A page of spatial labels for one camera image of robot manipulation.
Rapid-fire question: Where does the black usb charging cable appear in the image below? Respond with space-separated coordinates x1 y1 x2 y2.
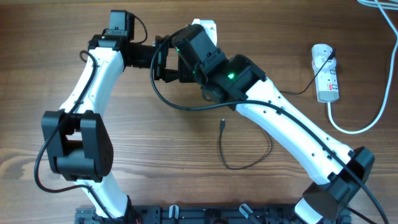
218 49 337 170

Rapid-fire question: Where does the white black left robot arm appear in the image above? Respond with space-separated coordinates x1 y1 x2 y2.
34 35 156 223

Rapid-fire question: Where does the white power strip cord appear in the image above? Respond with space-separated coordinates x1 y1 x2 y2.
326 0 398 135

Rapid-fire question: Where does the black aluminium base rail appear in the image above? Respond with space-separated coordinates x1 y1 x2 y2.
74 203 352 224

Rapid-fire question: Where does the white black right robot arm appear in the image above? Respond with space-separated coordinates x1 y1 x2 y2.
171 24 375 223

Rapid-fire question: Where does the white power strip socket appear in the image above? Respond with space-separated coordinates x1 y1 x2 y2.
312 44 340 103

